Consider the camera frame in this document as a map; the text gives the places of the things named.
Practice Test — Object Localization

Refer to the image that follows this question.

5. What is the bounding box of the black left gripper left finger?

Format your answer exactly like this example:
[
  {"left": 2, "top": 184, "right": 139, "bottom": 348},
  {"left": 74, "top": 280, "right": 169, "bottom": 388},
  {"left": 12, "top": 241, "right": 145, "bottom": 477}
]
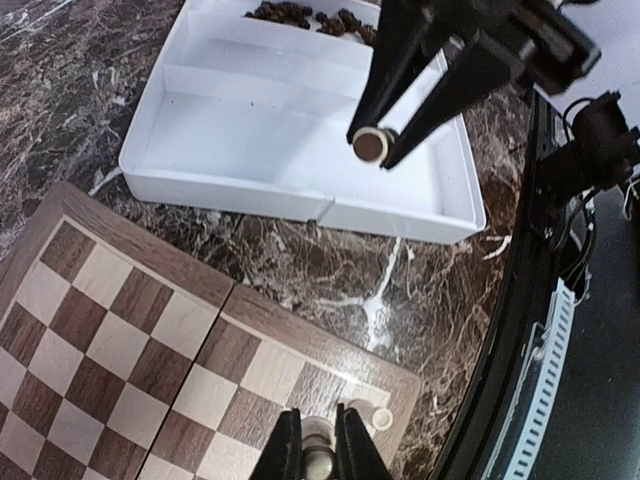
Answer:
[{"left": 249, "top": 408, "right": 302, "bottom": 480}]

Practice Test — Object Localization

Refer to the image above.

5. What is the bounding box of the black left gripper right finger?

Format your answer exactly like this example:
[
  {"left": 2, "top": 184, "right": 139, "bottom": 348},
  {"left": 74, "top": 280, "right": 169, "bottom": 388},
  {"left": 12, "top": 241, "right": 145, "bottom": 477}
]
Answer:
[{"left": 334, "top": 403, "right": 392, "bottom": 480}]

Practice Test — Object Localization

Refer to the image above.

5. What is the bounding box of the wooden chess board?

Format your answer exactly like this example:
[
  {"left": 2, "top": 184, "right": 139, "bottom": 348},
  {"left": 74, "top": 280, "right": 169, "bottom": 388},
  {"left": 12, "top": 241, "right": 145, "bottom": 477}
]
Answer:
[{"left": 1, "top": 183, "right": 420, "bottom": 479}]

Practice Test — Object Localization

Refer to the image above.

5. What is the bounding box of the white divided plastic tray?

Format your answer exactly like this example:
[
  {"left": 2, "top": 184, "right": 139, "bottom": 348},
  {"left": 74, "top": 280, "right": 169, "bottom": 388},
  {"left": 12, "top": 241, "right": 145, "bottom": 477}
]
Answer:
[{"left": 119, "top": 1, "right": 486, "bottom": 244}]

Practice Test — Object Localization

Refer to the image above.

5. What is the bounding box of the white rook corner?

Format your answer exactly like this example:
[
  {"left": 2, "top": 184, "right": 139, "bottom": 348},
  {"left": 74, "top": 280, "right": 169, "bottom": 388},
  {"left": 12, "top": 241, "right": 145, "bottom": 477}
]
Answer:
[{"left": 348, "top": 399, "right": 394, "bottom": 431}]

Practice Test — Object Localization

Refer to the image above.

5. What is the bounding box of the black front rail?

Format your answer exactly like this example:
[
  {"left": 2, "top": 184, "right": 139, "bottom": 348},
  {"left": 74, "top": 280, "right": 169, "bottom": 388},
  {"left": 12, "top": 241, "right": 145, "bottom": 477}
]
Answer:
[{"left": 429, "top": 89, "right": 640, "bottom": 480}]

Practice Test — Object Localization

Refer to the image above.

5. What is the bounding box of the white slotted cable duct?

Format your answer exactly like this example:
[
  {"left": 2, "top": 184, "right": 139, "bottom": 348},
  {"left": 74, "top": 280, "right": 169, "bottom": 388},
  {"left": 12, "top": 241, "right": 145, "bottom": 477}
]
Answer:
[{"left": 504, "top": 278, "right": 575, "bottom": 479}]

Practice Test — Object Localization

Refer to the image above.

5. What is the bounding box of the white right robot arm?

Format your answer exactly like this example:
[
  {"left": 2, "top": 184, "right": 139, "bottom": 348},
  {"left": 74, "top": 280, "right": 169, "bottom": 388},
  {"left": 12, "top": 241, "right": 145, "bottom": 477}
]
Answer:
[{"left": 346, "top": 1, "right": 639, "bottom": 276}]

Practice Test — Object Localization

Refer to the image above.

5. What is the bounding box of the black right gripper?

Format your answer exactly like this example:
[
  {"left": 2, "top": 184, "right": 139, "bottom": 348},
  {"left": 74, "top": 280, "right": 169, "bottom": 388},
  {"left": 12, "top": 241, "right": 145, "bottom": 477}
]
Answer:
[{"left": 347, "top": 1, "right": 600, "bottom": 170}]

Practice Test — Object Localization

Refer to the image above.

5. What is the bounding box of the pile of dark chess pieces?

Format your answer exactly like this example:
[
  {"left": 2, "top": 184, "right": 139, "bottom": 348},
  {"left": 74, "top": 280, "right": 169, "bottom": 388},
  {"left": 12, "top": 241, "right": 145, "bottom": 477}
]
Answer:
[{"left": 244, "top": 1, "right": 377, "bottom": 47}]

